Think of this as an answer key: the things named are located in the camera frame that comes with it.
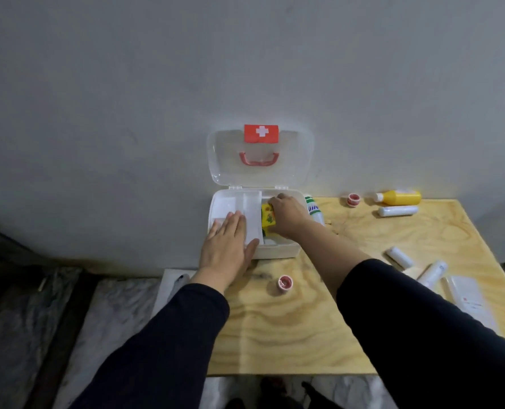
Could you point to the person's left hand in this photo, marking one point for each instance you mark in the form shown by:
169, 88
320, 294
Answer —
222, 255

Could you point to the person's right hand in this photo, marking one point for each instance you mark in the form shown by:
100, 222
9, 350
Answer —
288, 217

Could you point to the person's left middle finger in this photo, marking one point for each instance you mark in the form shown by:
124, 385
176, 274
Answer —
230, 227

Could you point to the person's right fingers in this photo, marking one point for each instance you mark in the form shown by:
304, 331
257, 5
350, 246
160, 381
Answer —
279, 199

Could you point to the person's left little finger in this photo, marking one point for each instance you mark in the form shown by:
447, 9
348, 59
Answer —
211, 239

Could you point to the person's left thumb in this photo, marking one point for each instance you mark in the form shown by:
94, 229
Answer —
252, 251

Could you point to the yellow packet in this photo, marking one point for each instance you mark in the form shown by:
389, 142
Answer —
268, 217

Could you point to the white first aid box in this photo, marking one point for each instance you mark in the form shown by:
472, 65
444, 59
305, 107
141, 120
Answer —
258, 166

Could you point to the person's right forearm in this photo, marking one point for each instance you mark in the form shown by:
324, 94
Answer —
388, 319

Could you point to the person's left forearm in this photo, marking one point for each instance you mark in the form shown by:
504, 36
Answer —
163, 353

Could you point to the white compartment tray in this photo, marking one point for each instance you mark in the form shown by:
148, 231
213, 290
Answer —
237, 208

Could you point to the white bottle with green label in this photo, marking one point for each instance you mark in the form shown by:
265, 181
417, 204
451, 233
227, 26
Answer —
315, 210

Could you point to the red tape roll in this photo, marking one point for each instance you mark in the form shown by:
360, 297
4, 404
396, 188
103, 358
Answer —
285, 283
353, 200

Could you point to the long white tube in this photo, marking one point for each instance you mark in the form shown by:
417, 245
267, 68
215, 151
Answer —
398, 211

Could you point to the yellow bottle with white cap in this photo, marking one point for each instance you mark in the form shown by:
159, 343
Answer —
399, 197

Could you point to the short white tube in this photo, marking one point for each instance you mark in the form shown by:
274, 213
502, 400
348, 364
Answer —
399, 257

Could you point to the white plastic bottle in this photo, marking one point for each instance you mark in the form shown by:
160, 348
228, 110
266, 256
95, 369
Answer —
433, 274

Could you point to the flat white box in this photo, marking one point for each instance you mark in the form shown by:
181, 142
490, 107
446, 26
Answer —
472, 303

